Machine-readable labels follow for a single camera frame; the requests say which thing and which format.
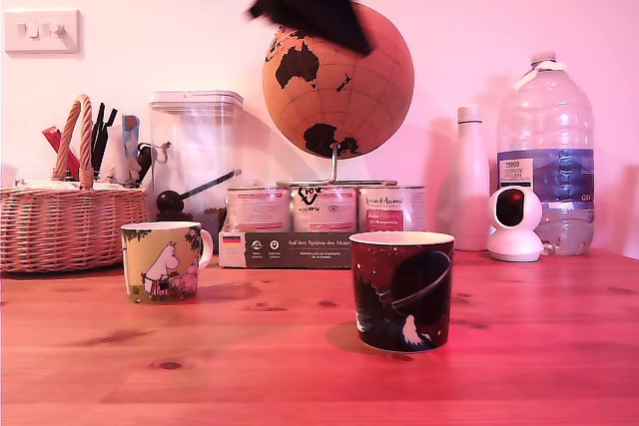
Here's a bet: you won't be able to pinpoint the white metal bottle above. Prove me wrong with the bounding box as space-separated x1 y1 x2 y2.
447 105 493 252

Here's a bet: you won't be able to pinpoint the wicker basket with handle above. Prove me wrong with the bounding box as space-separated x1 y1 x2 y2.
0 94 151 274

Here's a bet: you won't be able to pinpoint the black round-headed scoop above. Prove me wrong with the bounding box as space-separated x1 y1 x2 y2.
155 169 243 216

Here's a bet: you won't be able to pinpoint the silver tin with black logo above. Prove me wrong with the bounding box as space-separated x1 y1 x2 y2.
291 186 359 233

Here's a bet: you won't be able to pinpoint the black utensil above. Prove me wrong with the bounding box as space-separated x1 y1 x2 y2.
91 103 108 181
101 108 120 168

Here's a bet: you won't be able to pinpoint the dark brown pellets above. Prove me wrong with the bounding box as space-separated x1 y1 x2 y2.
201 206 229 236

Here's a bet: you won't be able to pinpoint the silver tin with pale label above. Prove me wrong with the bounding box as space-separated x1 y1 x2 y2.
226 187 293 233

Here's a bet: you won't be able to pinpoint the dark space print cup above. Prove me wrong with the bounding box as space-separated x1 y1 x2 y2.
348 231 456 354

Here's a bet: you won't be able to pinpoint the blue packet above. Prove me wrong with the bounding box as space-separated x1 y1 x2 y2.
121 114 142 173

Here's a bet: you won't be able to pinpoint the brown handled tool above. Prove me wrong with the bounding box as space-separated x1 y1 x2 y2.
134 143 157 187

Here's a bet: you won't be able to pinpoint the small white round camera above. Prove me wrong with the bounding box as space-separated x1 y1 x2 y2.
485 186 544 262

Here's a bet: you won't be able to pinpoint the red packet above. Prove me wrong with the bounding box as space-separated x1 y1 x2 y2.
42 127 82 183

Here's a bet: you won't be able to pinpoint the white papers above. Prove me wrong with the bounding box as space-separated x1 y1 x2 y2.
14 178 129 193

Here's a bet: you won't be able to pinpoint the large clear water bottle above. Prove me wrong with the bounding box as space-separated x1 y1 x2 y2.
495 51 596 256

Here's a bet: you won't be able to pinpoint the white wall switch plate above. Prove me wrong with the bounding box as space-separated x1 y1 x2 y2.
4 9 82 55

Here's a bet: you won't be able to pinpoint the yellow cartoon print mug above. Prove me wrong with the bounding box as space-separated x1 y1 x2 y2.
120 220 215 305

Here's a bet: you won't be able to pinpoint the silver tin with red label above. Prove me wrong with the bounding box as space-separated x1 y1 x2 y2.
356 186 426 233

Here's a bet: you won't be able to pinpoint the dark printed cardboard tray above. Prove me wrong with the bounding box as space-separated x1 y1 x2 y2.
217 230 354 269

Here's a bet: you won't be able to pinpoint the cork globe on metal stand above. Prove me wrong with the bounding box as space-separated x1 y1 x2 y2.
262 1 415 189

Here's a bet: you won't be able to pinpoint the clear plastic storage container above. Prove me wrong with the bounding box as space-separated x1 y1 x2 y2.
148 90 245 236

